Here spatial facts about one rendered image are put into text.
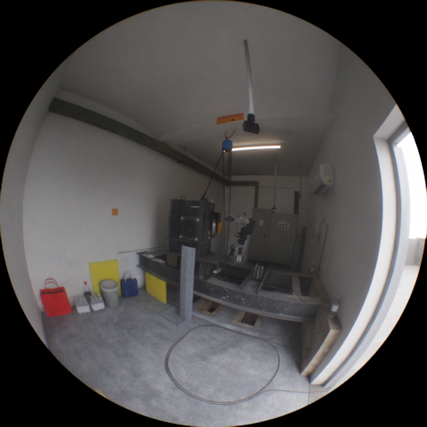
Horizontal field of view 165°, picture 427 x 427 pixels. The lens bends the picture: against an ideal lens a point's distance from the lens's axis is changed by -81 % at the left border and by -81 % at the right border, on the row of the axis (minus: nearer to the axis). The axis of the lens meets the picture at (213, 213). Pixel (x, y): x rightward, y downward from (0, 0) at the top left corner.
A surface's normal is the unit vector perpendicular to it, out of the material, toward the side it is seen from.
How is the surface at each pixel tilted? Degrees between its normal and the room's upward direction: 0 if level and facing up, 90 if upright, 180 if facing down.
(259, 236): 90
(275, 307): 90
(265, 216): 90
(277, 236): 90
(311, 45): 180
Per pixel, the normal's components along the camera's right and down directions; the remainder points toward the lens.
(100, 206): 0.88, 0.07
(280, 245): -0.47, -0.05
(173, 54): -0.09, 1.00
